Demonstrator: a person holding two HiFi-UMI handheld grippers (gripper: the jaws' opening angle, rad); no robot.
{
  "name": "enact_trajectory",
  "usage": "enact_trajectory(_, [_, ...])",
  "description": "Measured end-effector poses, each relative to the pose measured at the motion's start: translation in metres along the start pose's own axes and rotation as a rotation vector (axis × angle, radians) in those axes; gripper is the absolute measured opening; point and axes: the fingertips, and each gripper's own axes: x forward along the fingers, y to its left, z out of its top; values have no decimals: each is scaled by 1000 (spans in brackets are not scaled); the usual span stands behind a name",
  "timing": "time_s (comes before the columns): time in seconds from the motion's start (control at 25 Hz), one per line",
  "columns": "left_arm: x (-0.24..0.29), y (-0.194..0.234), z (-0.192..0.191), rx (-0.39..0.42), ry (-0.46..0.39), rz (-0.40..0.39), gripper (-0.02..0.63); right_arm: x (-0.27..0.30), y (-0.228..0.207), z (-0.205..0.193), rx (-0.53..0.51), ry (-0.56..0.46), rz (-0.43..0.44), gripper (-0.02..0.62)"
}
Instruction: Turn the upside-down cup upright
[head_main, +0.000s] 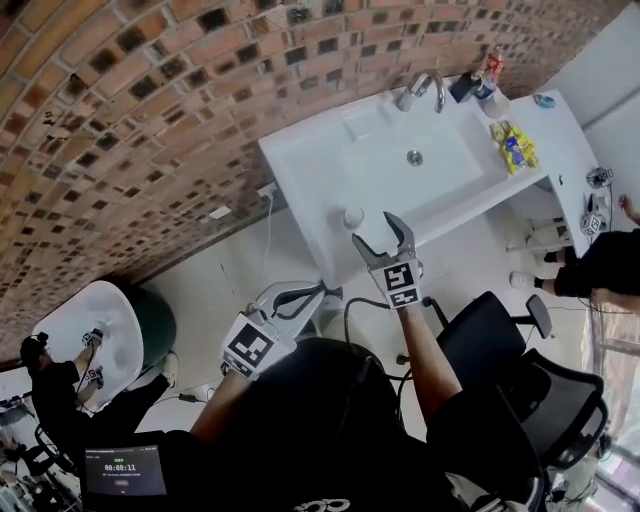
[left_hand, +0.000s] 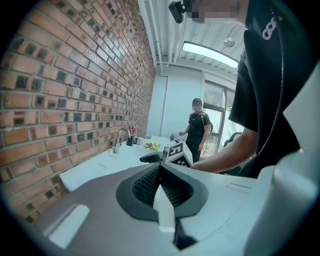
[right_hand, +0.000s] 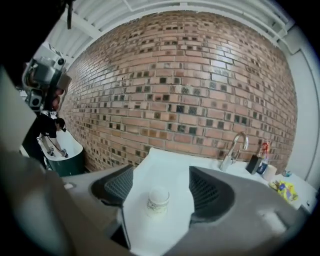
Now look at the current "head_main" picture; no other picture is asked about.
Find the small teal object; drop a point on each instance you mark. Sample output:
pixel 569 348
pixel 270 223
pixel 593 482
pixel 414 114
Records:
pixel 544 101

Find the white oval basin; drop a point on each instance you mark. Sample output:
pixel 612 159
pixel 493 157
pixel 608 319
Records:
pixel 110 310

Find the yellow packet blue label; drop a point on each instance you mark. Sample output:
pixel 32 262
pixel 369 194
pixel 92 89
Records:
pixel 520 152

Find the bottle with red cap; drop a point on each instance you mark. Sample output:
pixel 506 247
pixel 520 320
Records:
pixel 496 106

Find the small black device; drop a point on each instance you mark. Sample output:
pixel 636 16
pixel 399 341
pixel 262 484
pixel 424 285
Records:
pixel 600 177

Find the person's right forearm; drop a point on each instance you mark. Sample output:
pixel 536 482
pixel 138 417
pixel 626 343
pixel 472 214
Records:
pixel 430 365

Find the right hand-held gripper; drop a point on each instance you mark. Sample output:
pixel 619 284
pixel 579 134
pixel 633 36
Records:
pixel 400 282

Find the black box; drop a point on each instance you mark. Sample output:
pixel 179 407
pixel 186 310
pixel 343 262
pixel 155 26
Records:
pixel 462 87

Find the white sink vanity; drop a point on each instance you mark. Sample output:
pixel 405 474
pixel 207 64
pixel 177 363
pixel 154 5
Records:
pixel 310 170

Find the white wall plate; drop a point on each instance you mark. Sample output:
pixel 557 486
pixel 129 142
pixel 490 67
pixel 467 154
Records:
pixel 220 212

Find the white wall socket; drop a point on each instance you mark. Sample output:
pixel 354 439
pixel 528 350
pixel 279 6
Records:
pixel 267 190

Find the yellow snack packet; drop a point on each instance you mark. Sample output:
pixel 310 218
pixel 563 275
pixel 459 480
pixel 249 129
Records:
pixel 500 132

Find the chrome faucet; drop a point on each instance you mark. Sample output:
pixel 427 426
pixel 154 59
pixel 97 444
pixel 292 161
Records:
pixel 440 95

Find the black office chair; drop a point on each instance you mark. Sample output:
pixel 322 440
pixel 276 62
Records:
pixel 480 340

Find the small white cup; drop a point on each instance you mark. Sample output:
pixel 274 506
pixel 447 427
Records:
pixel 354 217

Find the white side counter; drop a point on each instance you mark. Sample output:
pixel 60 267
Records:
pixel 565 145

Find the person's black clothing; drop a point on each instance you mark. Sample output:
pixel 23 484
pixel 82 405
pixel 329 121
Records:
pixel 310 430

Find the black tablet screen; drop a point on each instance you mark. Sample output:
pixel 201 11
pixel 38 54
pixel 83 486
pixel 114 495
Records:
pixel 125 470

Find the metal sink drain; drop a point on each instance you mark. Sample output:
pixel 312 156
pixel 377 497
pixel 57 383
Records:
pixel 414 157

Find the window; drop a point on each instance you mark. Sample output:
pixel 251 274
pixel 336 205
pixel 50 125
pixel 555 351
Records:
pixel 625 375

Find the blue white bottle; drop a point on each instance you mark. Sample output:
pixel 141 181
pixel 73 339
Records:
pixel 485 87

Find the dark green barrel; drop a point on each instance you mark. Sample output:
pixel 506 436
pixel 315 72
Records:
pixel 160 320

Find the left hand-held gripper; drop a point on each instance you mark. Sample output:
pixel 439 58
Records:
pixel 247 347

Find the person's left forearm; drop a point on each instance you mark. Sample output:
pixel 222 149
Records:
pixel 220 405

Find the black power adaptor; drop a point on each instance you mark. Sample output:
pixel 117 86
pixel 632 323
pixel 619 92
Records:
pixel 187 397

